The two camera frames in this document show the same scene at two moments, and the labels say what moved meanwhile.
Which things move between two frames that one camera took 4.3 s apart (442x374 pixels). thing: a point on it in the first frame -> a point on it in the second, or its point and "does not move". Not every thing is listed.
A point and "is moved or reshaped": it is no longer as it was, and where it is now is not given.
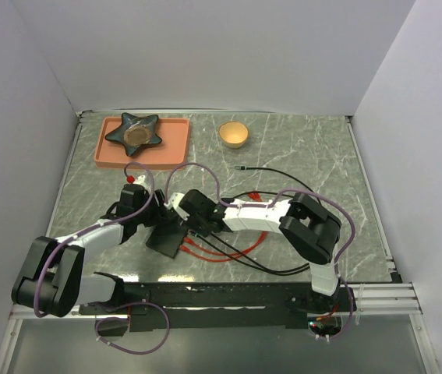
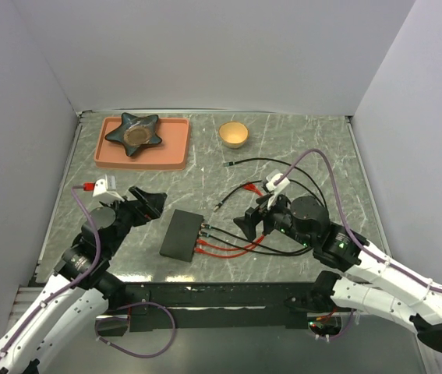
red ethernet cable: x=186 y=249 -> x=246 y=247
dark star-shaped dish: x=135 y=133 does not move
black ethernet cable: x=249 y=256 -> x=323 y=203
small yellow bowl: x=233 y=134 does not move
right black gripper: x=189 y=223 -> x=248 y=222
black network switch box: x=166 y=238 is moved or reshaped
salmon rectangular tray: x=173 y=153 does not move
